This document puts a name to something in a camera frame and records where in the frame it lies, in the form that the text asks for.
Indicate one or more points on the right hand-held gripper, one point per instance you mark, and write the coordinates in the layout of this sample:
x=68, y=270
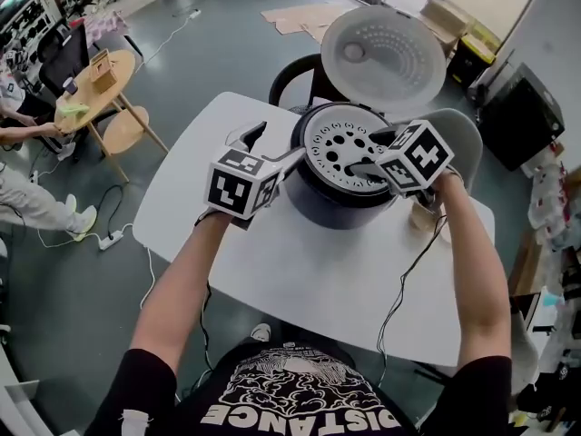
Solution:
x=422, y=157

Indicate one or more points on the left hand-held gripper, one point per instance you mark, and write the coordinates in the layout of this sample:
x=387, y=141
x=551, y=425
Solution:
x=236, y=184

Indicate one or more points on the white perforated steamer tray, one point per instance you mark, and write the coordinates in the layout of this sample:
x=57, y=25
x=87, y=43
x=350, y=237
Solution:
x=345, y=150

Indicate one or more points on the person's right forearm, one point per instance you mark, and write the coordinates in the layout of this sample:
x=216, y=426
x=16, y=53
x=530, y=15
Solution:
x=476, y=280

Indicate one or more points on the person's left forearm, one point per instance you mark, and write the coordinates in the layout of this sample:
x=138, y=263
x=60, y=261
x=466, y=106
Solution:
x=181, y=280

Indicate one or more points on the black round-back chair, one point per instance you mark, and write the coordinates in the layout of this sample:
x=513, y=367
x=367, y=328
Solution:
x=278, y=82

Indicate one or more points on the dark rice cooker white lid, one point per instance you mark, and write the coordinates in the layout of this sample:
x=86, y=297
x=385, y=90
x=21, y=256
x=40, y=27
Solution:
x=327, y=211

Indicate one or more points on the small brown bowl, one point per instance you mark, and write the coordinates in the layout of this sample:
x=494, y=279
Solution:
x=420, y=220

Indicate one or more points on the grey shell chair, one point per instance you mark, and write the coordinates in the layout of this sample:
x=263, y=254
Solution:
x=458, y=125
x=524, y=357

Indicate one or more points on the black bin yellow lid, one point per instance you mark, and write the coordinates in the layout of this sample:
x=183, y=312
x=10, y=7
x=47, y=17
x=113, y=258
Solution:
x=472, y=62

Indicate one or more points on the brown cardboard box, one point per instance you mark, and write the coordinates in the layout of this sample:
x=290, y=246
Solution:
x=442, y=12
x=447, y=41

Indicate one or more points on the flattened cardboard sheets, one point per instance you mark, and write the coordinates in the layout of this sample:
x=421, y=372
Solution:
x=308, y=18

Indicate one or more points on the black box appliance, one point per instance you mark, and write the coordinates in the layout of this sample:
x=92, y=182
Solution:
x=522, y=121

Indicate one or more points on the round wooden side table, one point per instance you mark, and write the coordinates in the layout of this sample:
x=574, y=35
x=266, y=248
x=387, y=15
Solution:
x=122, y=68

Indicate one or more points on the group of clear plastic jugs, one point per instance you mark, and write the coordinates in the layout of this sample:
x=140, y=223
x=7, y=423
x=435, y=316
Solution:
x=549, y=198

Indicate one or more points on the white power strip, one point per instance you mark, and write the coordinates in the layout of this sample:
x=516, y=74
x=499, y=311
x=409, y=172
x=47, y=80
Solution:
x=111, y=240

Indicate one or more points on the small wooden box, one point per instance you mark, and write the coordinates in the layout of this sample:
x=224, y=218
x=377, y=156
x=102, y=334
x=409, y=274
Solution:
x=102, y=72

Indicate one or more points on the person's left shoe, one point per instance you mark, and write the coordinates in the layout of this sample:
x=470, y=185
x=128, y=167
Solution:
x=261, y=332

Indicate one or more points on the yellow-green cloth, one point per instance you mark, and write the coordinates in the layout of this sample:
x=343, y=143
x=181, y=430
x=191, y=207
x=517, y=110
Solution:
x=72, y=109

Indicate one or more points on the pink checkered cloth table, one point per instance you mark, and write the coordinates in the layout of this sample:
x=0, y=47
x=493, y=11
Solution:
x=106, y=25

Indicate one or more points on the small dark cup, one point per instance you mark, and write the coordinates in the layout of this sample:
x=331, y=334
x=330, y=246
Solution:
x=70, y=85

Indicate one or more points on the black office chair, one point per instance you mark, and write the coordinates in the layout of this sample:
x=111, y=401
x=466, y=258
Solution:
x=63, y=59

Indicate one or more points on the person's black printed t-shirt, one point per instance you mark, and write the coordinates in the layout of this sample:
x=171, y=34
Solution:
x=299, y=398

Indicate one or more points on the white display shelf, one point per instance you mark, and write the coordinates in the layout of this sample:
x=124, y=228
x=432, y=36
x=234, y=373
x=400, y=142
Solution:
x=27, y=14

